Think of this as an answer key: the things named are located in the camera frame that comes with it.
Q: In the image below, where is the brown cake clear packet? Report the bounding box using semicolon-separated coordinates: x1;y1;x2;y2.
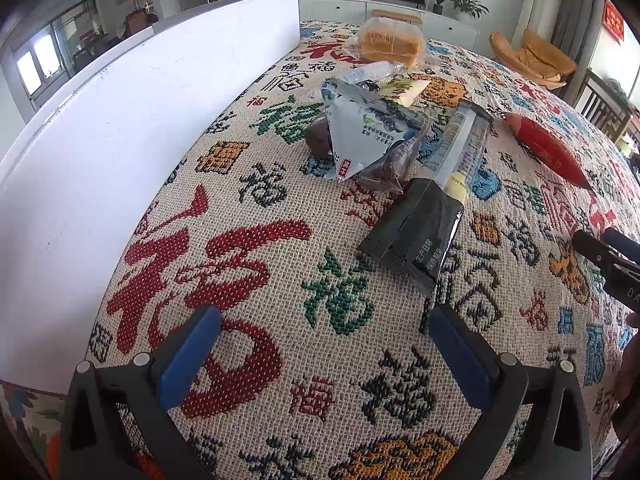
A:
304;115;436;196

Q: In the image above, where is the orange lounge chair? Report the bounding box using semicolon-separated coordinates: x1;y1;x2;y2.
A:
489;27;579;92

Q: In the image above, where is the large leafy potted plant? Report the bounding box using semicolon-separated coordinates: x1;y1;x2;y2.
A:
446;0;490;24

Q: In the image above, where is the red snack packet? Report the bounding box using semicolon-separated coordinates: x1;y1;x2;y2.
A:
502;111;594;191

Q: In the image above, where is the blue white triangular snack bag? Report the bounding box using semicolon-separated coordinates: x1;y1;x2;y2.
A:
320;79;432;182

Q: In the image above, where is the dark wooden chair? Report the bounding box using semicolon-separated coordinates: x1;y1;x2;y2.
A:
572;67;634;147

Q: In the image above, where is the printed blanket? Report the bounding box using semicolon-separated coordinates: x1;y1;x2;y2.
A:
0;20;640;480

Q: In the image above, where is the white television cabinet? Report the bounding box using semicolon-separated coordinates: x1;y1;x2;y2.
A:
299;0;481;53

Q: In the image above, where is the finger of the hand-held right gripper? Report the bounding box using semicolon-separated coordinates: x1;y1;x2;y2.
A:
572;230;626;273
602;227;640;263

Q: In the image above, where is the red wall hanging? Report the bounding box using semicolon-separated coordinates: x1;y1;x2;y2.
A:
601;0;626;46

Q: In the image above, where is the clear plastic snack packet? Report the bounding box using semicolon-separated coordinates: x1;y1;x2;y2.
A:
340;60;404;87

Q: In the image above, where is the grey curtain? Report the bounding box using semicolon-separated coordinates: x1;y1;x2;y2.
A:
550;0;603;67

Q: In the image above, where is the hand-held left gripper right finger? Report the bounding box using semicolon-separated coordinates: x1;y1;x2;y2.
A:
427;302;593;480

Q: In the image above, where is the bread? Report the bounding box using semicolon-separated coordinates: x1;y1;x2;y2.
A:
345;16;427;69

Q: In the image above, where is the yellow green snack packet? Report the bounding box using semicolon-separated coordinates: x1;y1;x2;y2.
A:
377;76;432;107

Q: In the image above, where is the white board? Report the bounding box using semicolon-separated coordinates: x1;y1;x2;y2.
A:
0;0;301;396

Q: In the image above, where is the window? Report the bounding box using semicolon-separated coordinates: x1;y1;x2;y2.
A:
12;0;101;97

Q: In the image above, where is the person's right hand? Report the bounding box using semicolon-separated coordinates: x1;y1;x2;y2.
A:
612;311;640;441

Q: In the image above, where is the long black clear snack packet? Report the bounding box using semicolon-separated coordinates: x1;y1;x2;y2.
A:
357;100;494;297

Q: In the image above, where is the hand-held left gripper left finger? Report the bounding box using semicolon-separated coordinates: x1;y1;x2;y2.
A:
59;304;223;480

